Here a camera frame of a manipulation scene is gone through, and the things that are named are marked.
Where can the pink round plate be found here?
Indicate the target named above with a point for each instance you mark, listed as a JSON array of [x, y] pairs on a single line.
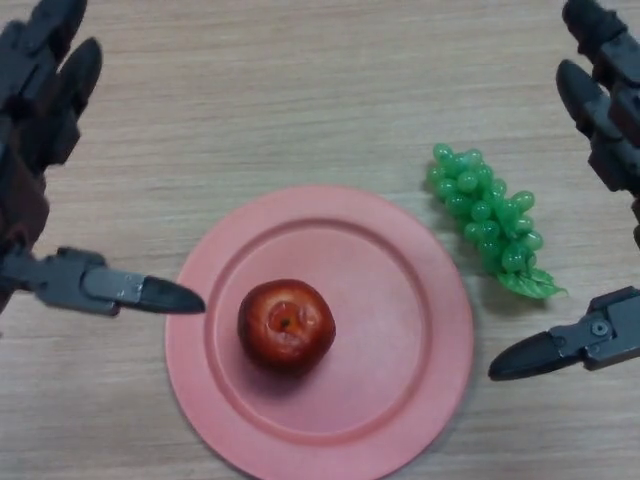
[[395, 325]]

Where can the green grape bunch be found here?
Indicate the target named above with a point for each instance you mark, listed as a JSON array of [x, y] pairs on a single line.
[[475, 200]]

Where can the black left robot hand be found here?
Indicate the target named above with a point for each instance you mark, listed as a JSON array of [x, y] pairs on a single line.
[[30, 125]]

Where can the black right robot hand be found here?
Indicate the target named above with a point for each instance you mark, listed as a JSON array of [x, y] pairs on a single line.
[[615, 115]]

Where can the red apple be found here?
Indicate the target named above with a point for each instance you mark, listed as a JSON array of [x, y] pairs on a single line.
[[287, 327]]

